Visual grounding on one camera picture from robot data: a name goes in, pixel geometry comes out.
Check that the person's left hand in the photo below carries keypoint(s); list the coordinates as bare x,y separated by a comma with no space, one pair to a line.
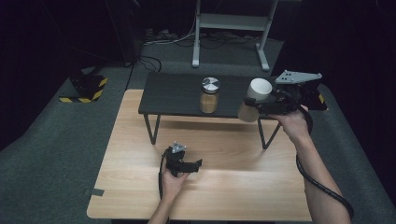
172,186

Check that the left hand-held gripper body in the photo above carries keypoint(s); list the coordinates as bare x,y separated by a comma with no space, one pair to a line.
175,163

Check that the person's right hand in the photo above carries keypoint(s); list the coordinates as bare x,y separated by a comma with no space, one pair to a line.
292,124

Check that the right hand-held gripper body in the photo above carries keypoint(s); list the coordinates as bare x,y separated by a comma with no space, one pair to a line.
286,96

